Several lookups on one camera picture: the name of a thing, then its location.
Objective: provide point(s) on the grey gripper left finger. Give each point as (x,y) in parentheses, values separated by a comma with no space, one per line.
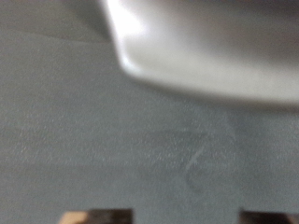
(93,217)

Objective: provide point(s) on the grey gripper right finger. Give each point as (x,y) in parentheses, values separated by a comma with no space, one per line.
(271,218)

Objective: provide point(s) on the black Keurig coffee machine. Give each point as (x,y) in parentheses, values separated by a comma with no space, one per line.
(202,46)

